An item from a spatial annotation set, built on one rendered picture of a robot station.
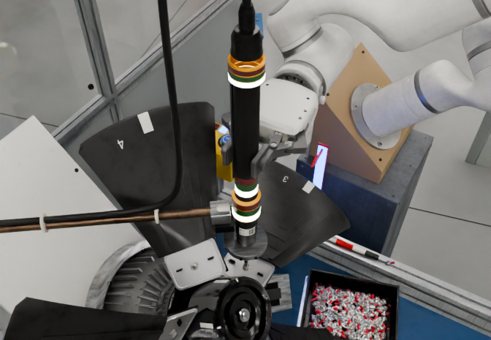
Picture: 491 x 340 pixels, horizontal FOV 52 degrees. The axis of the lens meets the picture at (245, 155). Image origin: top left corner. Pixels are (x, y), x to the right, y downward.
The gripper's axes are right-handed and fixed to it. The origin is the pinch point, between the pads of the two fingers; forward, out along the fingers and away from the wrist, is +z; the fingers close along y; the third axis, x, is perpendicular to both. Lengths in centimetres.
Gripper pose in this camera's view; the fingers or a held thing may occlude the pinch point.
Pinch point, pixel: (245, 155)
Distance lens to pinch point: 69.7
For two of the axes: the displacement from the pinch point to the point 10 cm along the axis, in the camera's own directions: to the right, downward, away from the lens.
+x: 0.0, -7.0, -7.1
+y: -8.8, -3.5, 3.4
